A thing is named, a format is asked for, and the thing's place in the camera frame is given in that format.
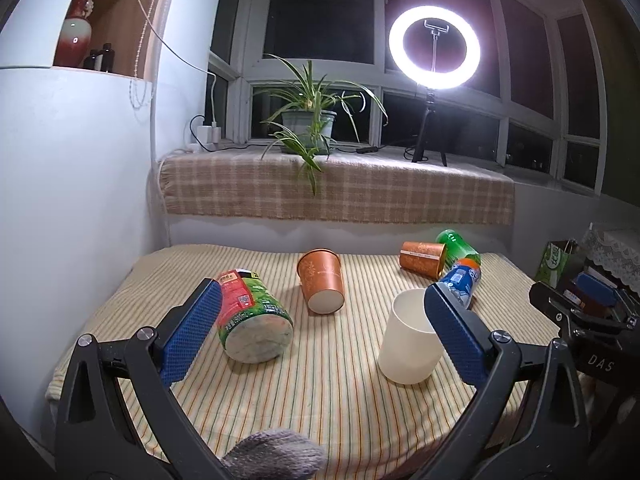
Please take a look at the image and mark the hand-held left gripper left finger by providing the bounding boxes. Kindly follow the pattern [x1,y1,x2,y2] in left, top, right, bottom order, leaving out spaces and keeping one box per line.
[55,278,236,480]

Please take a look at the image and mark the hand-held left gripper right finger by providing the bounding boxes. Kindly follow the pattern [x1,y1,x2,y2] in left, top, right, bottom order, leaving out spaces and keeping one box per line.
[410,282,594,480]

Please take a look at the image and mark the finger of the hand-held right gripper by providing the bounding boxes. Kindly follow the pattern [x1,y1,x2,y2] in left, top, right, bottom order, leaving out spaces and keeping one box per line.
[529,281,640,335]
[572,271,640,317]

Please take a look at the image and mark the orange patterned paper cup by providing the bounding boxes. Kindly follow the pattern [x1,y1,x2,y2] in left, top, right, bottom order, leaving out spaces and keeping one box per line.
[296,248,347,316]
[399,241,447,281]

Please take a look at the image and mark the white plastic cup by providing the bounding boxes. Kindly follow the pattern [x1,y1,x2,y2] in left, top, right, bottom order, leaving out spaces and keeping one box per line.
[378,288,445,386]

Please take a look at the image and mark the red green instant noodle cup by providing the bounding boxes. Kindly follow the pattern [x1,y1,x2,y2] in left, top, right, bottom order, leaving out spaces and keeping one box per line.
[214,268,295,365]

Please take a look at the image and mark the white lace cloth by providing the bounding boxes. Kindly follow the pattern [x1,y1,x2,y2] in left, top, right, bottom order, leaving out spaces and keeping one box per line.
[581,227,640,282]

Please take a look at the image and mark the green paper bag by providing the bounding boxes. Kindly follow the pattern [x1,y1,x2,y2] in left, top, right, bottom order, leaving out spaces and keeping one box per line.
[534,240,577,284]

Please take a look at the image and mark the blue orange plastic bottle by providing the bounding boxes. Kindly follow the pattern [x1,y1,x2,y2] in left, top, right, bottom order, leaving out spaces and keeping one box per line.
[438,258,482,311]

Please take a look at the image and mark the green plastic bottle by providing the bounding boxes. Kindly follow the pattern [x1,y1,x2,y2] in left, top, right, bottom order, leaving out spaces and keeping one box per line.
[435,229,482,270]

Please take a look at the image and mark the striped tablecloth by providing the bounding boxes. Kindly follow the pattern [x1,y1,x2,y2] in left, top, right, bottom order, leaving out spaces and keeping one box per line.
[45,242,562,477]

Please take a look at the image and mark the grey knitted cloth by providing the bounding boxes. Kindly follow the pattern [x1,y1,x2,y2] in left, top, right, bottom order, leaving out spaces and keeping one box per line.
[220,428,327,480]

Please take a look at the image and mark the plaid windowsill cloth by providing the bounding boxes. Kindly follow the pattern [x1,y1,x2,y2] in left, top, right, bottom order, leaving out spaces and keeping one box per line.
[159,151,516,227]

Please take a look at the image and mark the white power strip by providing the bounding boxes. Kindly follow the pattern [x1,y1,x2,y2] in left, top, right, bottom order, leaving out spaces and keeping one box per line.
[188,121,224,154]

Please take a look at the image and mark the white framed window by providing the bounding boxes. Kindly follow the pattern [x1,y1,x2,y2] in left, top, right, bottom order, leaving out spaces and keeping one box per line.
[209,0,612,197]

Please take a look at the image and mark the potted spider plant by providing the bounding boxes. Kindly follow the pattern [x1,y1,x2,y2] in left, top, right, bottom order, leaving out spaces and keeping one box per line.
[250,54,390,197]

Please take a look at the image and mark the red ceramic vase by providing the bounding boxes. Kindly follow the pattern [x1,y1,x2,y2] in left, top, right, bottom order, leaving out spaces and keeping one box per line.
[53,0,107,69]

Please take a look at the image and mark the black cable with switch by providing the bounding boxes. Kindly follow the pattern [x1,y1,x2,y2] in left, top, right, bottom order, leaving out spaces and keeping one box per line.
[220,143,416,156]

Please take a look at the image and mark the ring light on tripod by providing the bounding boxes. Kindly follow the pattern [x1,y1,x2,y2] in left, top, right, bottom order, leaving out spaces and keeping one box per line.
[388,5,482,167]

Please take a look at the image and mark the beaded blind cord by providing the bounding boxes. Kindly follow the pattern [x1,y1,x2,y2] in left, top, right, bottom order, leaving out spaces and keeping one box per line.
[127,0,171,109]

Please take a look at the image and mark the white charger cable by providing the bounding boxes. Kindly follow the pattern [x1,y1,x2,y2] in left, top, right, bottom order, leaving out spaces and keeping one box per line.
[126,0,219,128]

